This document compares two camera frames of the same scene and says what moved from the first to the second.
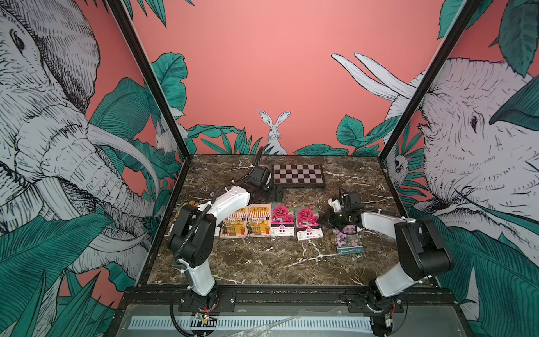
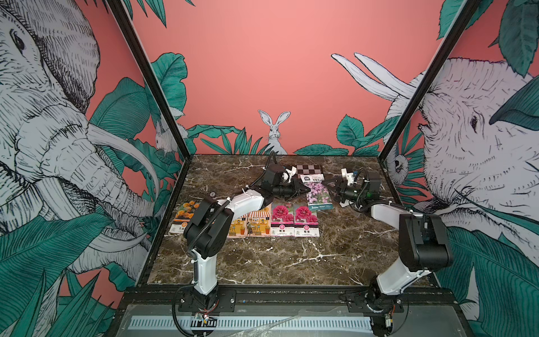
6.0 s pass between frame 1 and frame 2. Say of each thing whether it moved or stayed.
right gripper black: moved
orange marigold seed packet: stayed
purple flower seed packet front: moved
